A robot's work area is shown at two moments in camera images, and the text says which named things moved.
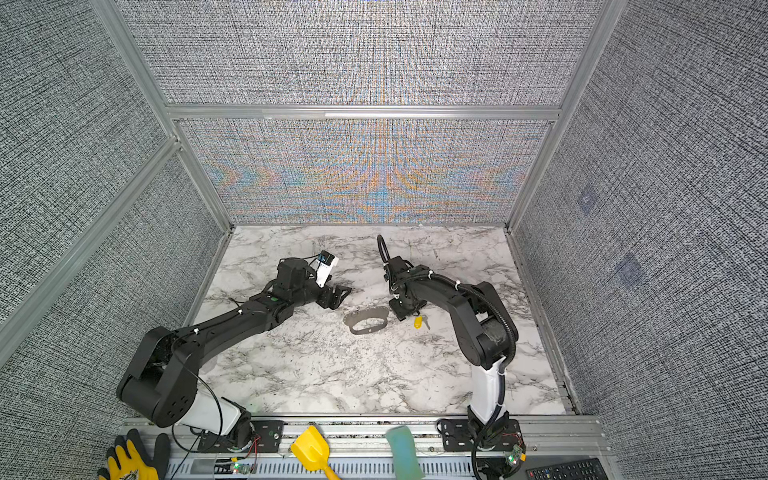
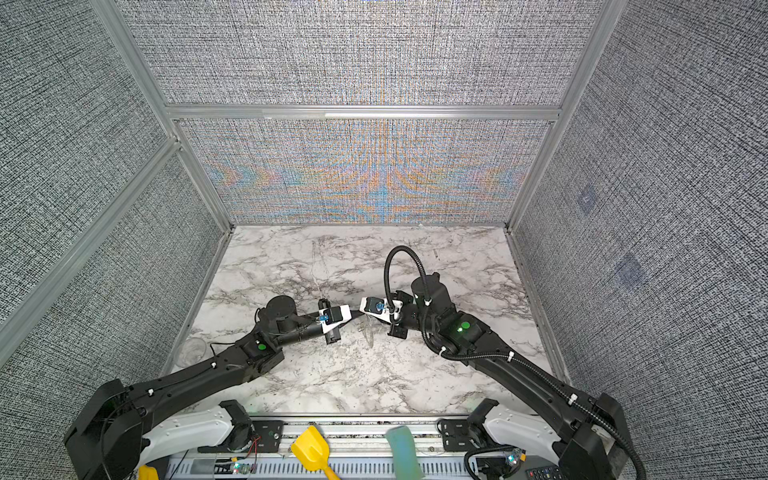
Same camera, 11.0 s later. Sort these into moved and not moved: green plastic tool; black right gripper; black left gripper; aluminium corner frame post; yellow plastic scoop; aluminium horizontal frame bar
Moved: black right gripper; black left gripper
Not moved: yellow plastic scoop; aluminium corner frame post; aluminium horizontal frame bar; green plastic tool
